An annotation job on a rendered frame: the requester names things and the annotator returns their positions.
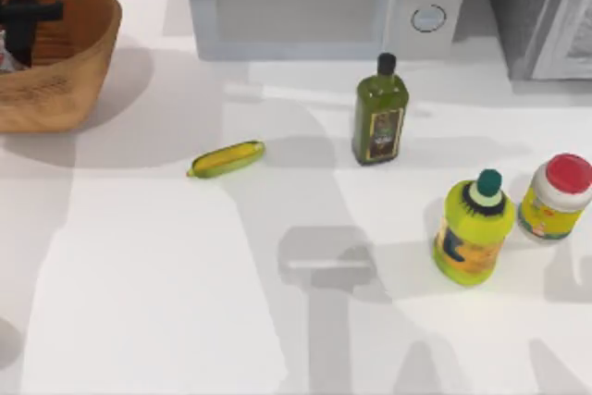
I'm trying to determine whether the round grey microwave knob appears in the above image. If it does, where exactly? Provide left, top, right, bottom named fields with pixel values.
left=410, top=3, right=448, bottom=35

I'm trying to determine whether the lime green bottle teal cap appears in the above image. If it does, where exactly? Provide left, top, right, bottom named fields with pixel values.
left=432, top=168, right=516, bottom=288

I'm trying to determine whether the woven wicker basket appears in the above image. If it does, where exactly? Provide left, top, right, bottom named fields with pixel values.
left=0, top=0, right=124, bottom=134

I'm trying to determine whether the yellow and green banana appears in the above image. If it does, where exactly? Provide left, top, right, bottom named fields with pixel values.
left=186, top=139, right=267, bottom=179

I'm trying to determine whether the microwave oven door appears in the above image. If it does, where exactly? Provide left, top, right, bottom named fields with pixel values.
left=183, top=0, right=400, bottom=62

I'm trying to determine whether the grey cabinet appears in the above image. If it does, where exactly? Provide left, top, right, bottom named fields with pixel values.
left=479, top=0, right=592, bottom=82

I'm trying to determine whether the microwave door handle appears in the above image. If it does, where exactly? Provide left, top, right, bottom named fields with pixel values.
left=382, top=0, right=401, bottom=45

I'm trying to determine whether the white jar red lid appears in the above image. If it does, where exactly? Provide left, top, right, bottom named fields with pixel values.
left=516, top=153, right=592, bottom=245

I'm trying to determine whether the white and red packet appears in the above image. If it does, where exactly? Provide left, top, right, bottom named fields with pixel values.
left=0, top=28, right=17, bottom=75

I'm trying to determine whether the pale grey cabinet door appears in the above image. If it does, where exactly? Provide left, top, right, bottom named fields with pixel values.
left=530, top=0, right=592, bottom=80

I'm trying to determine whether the dark green bottle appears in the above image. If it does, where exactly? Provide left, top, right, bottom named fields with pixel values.
left=351, top=52, right=411, bottom=167

